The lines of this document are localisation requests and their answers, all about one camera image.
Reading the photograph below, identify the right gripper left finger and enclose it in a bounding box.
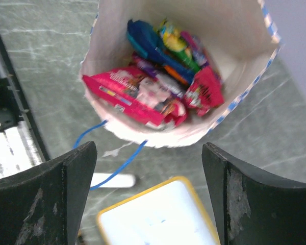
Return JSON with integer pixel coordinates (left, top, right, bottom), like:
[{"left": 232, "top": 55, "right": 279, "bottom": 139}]
[{"left": 0, "top": 141, "right": 97, "bottom": 244}]

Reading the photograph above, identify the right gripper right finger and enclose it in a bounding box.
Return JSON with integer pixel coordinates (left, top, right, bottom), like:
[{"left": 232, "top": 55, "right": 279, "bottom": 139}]
[{"left": 202, "top": 143, "right": 306, "bottom": 244}]

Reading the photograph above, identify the pink snack bag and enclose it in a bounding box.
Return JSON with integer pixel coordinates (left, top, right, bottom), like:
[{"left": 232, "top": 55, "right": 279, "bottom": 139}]
[{"left": 82, "top": 66, "right": 187, "bottom": 128}]

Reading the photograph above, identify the checkered paper bag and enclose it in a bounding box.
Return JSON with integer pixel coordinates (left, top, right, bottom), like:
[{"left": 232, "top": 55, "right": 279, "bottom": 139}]
[{"left": 80, "top": 1, "right": 281, "bottom": 148}]

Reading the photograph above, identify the green yellow candy bag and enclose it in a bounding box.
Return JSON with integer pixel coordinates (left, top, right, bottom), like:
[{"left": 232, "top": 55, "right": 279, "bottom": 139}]
[{"left": 158, "top": 19, "right": 200, "bottom": 73}]

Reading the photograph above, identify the blue snack bag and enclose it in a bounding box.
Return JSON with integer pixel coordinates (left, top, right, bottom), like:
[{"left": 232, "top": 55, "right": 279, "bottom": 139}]
[{"left": 126, "top": 19, "right": 195, "bottom": 84}]

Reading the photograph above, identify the purple snack bag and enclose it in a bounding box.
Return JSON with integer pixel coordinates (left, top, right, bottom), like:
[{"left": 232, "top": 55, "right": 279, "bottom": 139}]
[{"left": 181, "top": 31, "right": 210, "bottom": 68}]

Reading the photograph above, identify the white eraser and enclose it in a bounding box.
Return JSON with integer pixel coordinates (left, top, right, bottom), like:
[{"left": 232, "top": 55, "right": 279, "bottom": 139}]
[{"left": 90, "top": 173, "right": 136, "bottom": 190}]

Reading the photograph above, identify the yellow framed whiteboard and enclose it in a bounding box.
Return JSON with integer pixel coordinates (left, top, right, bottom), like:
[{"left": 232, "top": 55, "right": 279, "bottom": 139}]
[{"left": 96, "top": 176, "right": 220, "bottom": 244}]

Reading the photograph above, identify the red snack packet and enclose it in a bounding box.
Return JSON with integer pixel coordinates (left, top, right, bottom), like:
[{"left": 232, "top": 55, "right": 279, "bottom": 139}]
[{"left": 183, "top": 66, "right": 224, "bottom": 117}]

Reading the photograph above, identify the orange snack packet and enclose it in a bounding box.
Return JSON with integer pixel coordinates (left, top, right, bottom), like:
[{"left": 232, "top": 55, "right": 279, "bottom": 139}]
[{"left": 163, "top": 65, "right": 190, "bottom": 87}]

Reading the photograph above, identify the aluminium rail frame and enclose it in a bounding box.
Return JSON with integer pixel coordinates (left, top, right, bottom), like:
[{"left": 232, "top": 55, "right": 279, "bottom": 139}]
[{"left": 0, "top": 35, "right": 50, "bottom": 179}]

